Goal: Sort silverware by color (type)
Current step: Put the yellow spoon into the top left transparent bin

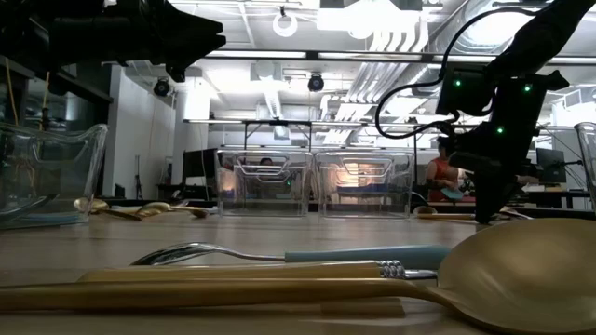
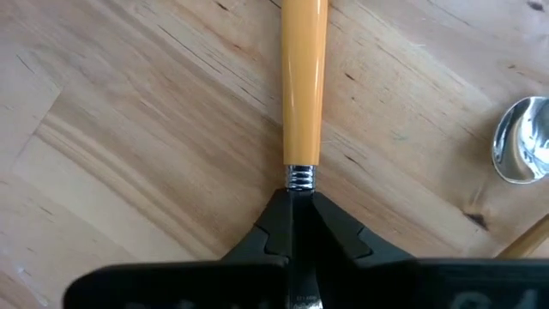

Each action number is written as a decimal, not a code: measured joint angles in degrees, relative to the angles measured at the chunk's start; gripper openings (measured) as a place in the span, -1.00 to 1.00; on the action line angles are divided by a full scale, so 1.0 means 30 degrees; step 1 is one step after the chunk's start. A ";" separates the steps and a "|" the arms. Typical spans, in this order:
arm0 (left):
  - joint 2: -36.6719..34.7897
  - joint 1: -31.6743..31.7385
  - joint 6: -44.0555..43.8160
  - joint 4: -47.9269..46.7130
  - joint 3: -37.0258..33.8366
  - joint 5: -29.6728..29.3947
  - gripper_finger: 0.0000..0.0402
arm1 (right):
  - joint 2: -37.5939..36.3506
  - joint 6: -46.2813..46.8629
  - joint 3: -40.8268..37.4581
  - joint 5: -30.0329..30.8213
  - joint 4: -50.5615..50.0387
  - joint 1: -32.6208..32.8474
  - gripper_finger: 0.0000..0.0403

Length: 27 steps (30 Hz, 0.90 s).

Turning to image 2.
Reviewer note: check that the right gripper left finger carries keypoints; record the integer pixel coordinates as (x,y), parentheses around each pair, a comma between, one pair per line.
(193,287)

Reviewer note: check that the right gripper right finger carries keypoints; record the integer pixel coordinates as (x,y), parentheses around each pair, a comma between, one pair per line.
(407,287)

